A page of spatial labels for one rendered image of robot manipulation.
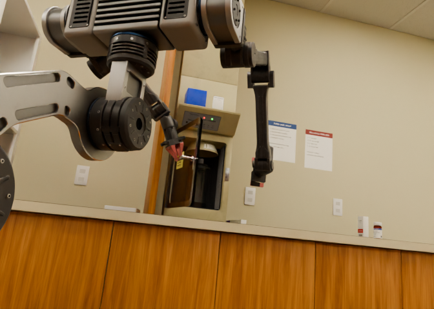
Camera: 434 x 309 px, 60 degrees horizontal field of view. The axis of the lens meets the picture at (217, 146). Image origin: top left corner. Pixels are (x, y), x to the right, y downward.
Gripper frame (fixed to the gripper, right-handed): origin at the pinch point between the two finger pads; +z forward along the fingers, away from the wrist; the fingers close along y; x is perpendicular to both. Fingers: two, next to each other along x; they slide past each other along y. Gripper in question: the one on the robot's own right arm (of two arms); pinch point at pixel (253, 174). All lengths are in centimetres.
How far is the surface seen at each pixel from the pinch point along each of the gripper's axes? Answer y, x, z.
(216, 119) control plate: 26.4, 21.2, 3.6
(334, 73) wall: 96, -75, 54
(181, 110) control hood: 27.5, 39.7, 2.4
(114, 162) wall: 6, 70, 55
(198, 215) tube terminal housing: -22.2, 23.2, 12.1
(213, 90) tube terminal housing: 45, 23, 11
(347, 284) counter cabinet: -47, -44, -15
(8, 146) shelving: 7, 129, 54
